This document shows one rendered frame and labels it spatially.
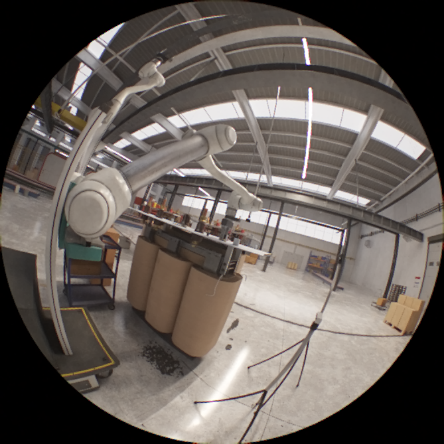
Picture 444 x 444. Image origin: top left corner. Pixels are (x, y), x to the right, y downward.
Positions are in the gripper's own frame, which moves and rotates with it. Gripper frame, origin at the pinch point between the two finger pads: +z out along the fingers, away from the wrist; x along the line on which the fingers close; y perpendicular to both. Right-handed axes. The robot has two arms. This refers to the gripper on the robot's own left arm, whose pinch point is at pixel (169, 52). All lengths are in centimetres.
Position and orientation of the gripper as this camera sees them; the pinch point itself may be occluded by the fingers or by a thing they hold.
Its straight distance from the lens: 174.7
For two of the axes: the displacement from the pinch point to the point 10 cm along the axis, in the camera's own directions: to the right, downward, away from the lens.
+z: 5.2, -8.5, -0.6
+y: 5.9, 4.1, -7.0
